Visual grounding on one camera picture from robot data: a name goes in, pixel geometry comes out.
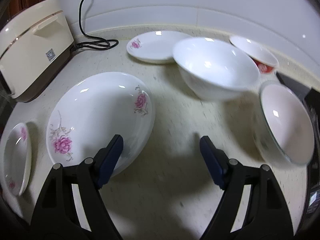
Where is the small floral plate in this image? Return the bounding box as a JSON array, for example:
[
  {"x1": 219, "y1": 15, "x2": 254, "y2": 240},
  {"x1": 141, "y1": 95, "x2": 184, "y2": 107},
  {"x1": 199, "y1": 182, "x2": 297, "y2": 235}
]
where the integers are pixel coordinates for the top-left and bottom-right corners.
[
  {"x1": 3, "y1": 122, "x2": 31, "y2": 197},
  {"x1": 126, "y1": 30, "x2": 191, "y2": 64}
]

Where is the grey patterned white bowl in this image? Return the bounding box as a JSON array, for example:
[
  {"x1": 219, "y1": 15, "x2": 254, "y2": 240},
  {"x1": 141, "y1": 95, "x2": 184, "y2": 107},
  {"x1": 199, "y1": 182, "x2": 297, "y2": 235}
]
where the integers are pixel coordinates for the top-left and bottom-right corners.
[{"x1": 252, "y1": 81, "x2": 315, "y2": 169}]

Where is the large floral plate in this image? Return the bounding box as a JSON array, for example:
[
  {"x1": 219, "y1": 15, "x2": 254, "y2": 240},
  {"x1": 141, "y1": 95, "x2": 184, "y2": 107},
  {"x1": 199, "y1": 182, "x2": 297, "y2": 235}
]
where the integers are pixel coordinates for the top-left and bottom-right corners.
[{"x1": 46, "y1": 72, "x2": 156, "y2": 176}]

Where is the red banded white bowl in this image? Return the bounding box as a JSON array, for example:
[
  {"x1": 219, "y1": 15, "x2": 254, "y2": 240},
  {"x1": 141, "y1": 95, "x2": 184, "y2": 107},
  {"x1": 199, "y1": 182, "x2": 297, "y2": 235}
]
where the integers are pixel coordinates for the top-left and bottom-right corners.
[{"x1": 229, "y1": 35, "x2": 279, "y2": 74}]

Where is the large white floral bowl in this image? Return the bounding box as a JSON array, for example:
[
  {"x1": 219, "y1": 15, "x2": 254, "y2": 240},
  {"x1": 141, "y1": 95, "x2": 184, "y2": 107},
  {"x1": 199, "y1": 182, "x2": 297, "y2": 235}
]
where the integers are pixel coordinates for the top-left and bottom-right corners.
[{"x1": 172, "y1": 37, "x2": 260, "y2": 101}]

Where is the cream rice cooker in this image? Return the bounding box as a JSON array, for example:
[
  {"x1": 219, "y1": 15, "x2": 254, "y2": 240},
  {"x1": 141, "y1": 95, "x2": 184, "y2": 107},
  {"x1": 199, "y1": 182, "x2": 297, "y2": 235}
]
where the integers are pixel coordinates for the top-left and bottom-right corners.
[{"x1": 1, "y1": 0, "x2": 74, "y2": 102}]

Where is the black power cable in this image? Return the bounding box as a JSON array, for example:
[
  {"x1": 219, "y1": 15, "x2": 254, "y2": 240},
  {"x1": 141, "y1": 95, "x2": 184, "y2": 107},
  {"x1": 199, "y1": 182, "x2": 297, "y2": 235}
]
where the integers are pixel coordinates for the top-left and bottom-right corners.
[{"x1": 71, "y1": 0, "x2": 119, "y2": 52}]

